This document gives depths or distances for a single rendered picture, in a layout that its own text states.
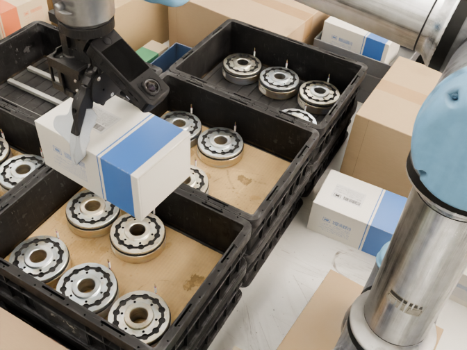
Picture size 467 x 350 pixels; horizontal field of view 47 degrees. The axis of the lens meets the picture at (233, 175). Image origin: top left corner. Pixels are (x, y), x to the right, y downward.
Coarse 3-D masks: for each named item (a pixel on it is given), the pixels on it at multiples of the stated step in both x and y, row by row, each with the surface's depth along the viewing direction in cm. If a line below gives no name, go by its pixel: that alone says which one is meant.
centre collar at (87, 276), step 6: (78, 276) 93; (84, 276) 93; (90, 276) 93; (96, 276) 94; (78, 282) 93; (96, 282) 93; (72, 288) 92; (96, 288) 92; (78, 294) 91; (84, 294) 91; (90, 294) 91; (96, 294) 92
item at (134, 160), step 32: (96, 128) 80; (128, 128) 81; (160, 128) 81; (64, 160) 83; (96, 160) 77; (128, 160) 76; (160, 160) 77; (96, 192) 83; (128, 192) 77; (160, 192) 81
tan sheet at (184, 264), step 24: (72, 240) 103; (96, 240) 103; (168, 240) 105; (192, 240) 105; (72, 264) 99; (120, 264) 100; (144, 264) 100; (168, 264) 101; (192, 264) 101; (120, 288) 96; (144, 288) 97; (168, 288) 97; (192, 288) 97
